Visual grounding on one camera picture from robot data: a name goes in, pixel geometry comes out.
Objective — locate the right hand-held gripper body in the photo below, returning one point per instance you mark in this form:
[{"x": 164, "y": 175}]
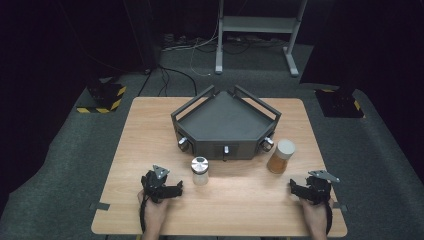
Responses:
[{"x": 318, "y": 190}]

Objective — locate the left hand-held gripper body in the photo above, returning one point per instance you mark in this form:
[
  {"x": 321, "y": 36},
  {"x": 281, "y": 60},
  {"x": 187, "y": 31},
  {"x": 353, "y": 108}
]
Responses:
[{"x": 154, "y": 186}]

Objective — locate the glass shaker with silver lid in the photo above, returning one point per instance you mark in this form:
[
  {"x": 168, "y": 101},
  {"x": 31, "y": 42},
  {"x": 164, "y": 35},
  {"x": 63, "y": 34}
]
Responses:
[{"x": 200, "y": 173}]

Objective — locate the amber jar with white lid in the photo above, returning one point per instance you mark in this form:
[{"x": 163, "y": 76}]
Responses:
[{"x": 280, "y": 158}]

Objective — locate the dark grey corner rack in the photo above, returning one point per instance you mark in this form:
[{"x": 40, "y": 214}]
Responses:
[{"x": 225, "y": 120}]

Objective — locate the person's right hand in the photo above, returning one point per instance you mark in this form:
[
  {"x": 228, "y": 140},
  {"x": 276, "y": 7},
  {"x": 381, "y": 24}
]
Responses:
[{"x": 316, "y": 215}]

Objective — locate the person's left hand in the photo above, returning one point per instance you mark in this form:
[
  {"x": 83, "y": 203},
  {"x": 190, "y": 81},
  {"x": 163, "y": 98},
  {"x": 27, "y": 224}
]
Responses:
[{"x": 154, "y": 213}]

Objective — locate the grey tape strip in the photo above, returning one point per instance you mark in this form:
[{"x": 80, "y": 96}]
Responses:
[
  {"x": 100, "y": 206},
  {"x": 340, "y": 207}
]

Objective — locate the silver knob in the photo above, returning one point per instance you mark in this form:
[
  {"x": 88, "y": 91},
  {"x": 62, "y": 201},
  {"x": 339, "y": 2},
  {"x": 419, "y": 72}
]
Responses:
[
  {"x": 268, "y": 142},
  {"x": 226, "y": 149},
  {"x": 182, "y": 142}
]

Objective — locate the black box with yellow stripes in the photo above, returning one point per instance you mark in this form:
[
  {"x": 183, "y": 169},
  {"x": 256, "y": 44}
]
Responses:
[
  {"x": 104, "y": 97},
  {"x": 338, "y": 103}
]

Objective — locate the grey metal stand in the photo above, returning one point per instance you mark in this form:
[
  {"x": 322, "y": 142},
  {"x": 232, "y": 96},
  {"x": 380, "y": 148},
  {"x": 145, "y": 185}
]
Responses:
[{"x": 258, "y": 24}]

